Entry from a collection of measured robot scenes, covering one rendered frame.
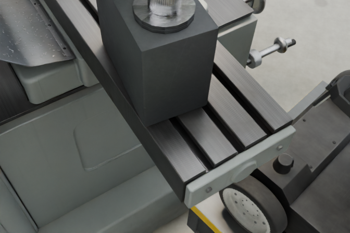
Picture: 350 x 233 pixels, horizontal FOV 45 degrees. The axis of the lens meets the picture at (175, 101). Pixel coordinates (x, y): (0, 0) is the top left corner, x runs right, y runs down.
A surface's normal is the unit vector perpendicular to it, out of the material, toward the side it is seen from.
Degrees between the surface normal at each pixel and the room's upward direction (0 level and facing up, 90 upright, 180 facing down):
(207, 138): 0
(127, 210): 0
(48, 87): 90
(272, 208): 30
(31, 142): 90
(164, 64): 90
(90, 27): 0
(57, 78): 90
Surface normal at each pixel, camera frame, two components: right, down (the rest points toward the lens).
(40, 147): 0.54, 0.69
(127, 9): 0.04, -0.59
